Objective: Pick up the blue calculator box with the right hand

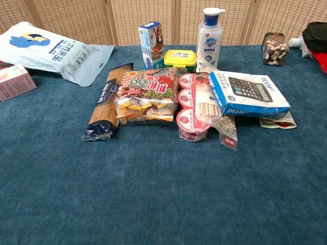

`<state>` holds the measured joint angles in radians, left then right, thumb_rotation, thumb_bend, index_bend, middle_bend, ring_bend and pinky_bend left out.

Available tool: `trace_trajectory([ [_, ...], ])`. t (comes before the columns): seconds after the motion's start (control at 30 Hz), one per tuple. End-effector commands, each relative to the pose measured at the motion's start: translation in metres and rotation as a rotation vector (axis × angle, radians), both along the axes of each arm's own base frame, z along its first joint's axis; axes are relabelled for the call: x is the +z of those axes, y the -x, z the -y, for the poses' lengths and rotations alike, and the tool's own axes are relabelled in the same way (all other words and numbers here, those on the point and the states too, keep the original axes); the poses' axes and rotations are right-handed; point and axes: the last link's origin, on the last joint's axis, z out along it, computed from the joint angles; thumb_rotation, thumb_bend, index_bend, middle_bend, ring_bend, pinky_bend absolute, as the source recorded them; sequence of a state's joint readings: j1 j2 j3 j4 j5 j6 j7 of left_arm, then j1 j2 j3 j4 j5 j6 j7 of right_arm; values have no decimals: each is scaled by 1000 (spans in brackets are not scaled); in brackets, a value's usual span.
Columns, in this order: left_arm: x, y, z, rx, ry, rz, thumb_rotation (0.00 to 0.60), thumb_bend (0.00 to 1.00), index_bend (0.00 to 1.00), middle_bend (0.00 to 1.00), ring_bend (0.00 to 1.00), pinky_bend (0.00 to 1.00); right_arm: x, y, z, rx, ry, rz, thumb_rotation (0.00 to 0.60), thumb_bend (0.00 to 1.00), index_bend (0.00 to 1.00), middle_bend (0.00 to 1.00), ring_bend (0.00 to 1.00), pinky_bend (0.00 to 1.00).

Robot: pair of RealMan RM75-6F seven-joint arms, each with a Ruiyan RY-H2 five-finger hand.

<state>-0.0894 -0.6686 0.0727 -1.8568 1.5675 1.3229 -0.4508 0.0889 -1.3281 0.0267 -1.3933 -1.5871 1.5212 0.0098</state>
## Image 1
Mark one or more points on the woven folding screen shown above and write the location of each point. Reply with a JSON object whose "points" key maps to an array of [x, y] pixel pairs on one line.
{"points": [[122, 18]]}

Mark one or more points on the clear bag wooden sticks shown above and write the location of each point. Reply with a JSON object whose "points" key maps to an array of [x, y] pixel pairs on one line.
{"points": [[227, 130]]}

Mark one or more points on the black bag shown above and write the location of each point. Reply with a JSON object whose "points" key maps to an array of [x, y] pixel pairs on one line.
{"points": [[315, 35]]}

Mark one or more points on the flat white red pouch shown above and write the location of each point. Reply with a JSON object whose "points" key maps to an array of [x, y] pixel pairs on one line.
{"points": [[279, 122]]}

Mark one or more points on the yellow lid green tub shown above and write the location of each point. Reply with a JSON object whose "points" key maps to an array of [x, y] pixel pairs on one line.
{"points": [[180, 60]]}

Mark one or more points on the blue table cloth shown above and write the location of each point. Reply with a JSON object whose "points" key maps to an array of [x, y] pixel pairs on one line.
{"points": [[153, 183]]}

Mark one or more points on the tall blue white carton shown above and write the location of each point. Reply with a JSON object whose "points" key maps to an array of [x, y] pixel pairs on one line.
{"points": [[152, 43]]}

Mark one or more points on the red cloth item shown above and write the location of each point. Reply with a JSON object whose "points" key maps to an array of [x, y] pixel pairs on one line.
{"points": [[320, 60]]}

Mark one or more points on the small white bottle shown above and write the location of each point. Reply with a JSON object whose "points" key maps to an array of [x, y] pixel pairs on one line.
{"points": [[295, 42]]}

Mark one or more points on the disposable chopsticks packet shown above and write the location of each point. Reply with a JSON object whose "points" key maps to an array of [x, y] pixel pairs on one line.
{"points": [[205, 97]]}

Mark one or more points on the mixed grain snack bag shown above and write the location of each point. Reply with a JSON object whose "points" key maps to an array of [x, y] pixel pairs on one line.
{"points": [[148, 94]]}

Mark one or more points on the white hand soap bottle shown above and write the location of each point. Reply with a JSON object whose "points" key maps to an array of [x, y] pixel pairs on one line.
{"points": [[209, 35]]}

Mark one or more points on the white bedding bag blue print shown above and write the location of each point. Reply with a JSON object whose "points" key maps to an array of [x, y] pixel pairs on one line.
{"points": [[43, 52]]}

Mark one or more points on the pink cardboard box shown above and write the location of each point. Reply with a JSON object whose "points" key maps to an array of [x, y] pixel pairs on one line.
{"points": [[14, 81]]}

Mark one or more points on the spaghetti packet dark wrapper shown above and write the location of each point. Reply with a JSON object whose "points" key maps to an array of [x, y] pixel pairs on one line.
{"points": [[107, 102]]}

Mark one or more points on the blue calculator box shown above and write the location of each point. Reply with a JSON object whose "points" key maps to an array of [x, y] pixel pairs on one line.
{"points": [[255, 99]]}

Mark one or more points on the red white cup pack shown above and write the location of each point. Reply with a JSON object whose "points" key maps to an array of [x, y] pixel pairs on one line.
{"points": [[190, 112]]}

